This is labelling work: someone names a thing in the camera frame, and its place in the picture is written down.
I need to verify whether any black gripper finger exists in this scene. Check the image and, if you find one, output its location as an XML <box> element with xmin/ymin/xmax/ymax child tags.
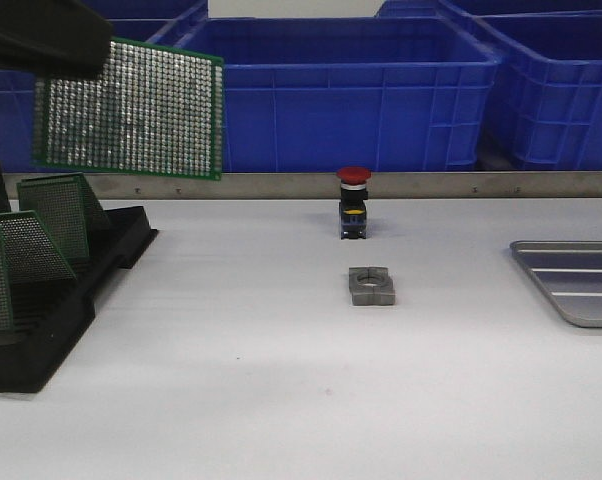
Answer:
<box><xmin>0</xmin><ymin>0</ymin><xmax>112</xmax><ymax>79</ymax></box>

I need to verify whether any green perforated circuit board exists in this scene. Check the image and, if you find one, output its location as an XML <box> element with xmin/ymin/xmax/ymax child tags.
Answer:
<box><xmin>32</xmin><ymin>38</ymin><xmax>224</xmax><ymax>181</ymax></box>

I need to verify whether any black slotted board rack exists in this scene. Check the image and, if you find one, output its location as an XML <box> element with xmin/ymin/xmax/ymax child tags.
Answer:
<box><xmin>0</xmin><ymin>165</ymin><xmax>157</xmax><ymax>393</ymax></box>

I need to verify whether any silver metal tray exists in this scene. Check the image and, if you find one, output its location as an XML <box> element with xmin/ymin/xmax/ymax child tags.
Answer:
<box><xmin>510</xmin><ymin>241</ymin><xmax>602</xmax><ymax>329</ymax></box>

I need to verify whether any blue far left crate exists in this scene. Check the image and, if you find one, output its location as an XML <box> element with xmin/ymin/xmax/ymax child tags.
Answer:
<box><xmin>83</xmin><ymin>0</ymin><xmax>208</xmax><ymax>20</ymax></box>

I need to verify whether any blue left plastic crate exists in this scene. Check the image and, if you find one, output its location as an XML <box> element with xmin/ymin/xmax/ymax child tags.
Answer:
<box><xmin>0</xmin><ymin>10</ymin><xmax>176</xmax><ymax>173</ymax></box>

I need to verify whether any blue plastic crate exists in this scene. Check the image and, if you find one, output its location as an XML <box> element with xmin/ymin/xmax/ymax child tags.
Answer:
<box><xmin>475</xmin><ymin>15</ymin><xmax>602</xmax><ymax>171</ymax></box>
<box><xmin>0</xmin><ymin>10</ymin><xmax>176</xmax><ymax>173</ymax></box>
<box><xmin>177</xmin><ymin>18</ymin><xmax>499</xmax><ymax>173</ymax></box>

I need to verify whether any blue centre plastic crate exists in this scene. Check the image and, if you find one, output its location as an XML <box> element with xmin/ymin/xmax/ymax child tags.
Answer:
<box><xmin>177</xmin><ymin>18</ymin><xmax>499</xmax><ymax>173</ymax></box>

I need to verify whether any blue far right crate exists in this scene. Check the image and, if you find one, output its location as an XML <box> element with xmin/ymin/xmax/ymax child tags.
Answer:
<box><xmin>376</xmin><ymin>0</ymin><xmax>602</xmax><ymax>20</ymax></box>

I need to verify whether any red emergency stop button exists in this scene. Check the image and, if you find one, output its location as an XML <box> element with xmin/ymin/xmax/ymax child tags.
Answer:
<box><xmin>336</xmin><ymin>166</ymin><xmax>372</xmax><ymax>239</ymax></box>

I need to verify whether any grey metal clamp block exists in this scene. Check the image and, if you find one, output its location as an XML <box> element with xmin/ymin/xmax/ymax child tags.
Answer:
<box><xmin>348</xmin><ymin>266</ymin><xmax>396</xmax><ymax>306</ymax></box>

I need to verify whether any blue right plastic crate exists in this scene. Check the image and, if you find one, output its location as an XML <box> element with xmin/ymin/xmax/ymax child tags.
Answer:
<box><xmin>475</xmin><ymin>15</ymin><xmax>602</xmax><ymax>171</ymax></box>

